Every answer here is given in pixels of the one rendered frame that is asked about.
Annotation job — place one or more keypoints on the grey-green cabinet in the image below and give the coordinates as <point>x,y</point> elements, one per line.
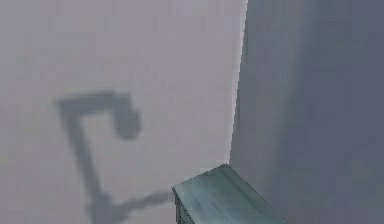
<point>222,200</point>

